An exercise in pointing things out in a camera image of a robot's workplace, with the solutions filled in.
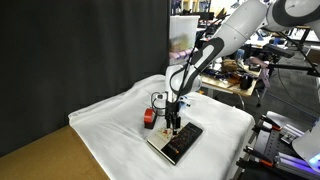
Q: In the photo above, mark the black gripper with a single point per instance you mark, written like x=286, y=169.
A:
x=173, y=108

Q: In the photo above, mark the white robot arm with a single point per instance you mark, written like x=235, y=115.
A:
x=240, y=23

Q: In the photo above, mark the black pen cup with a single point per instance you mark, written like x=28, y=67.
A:
x=246, y=82

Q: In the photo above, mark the black mesh tray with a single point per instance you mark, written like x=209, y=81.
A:
x=151, y=126

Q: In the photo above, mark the discrete mathematics book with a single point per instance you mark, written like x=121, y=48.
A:
x=183, y=143

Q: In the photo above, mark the white tablecloth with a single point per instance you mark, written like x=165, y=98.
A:
x=116, y=133

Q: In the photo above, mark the cluttered wooden desk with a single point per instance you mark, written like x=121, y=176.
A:
x=233, y=85

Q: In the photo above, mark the black orange bar clamp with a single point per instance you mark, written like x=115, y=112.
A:
x=258, y=156
x=268, y=122

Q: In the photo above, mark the translucent plastic container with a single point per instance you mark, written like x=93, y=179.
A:
x=181, y=26

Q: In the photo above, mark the short aluminium extrusion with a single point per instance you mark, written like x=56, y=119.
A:
x=293, y=163

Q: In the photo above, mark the black curtain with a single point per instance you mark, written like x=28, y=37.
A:
x=66, y=50

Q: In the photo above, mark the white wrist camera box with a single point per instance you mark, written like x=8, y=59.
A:
x=160, y=97

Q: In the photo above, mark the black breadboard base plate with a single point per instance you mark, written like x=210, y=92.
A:
x=266, y=146

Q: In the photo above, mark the silver metal bracket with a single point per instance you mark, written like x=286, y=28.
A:
x=291, y=133

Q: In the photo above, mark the black camera stand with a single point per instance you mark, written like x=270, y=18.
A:
x=280, y=50

